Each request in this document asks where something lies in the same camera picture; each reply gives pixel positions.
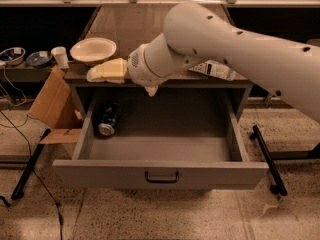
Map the dark blue bowl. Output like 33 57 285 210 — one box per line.
26 51 53 68

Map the clear plastic water bottle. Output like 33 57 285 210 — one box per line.
190 60 236 81

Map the blue pepsi can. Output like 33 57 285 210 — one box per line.
98 103 122 136

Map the black right floor bar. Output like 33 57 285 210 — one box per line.
250 125 287 196

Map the black floor cable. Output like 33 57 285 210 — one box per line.
0 109 65 240

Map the white paper cup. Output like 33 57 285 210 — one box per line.
51 46 68 69

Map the grey open drawer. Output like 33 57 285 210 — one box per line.
53 88 268 189

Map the grey cabinet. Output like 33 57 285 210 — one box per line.
64 4 258 122

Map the black floor bar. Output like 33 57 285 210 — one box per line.
11 143 44 201
250 125 287 196

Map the brown cardboard box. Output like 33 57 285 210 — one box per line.
28 66 83 144

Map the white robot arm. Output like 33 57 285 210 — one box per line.
87 3 320 122

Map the white bowl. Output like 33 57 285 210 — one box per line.
70 37 117 65

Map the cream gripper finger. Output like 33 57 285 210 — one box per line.
87 58 127 84
145 86 158 97

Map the black left floor bar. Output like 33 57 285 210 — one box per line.
11 143 44 201

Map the blue bowl with rim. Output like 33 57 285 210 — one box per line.
0 47 26 66

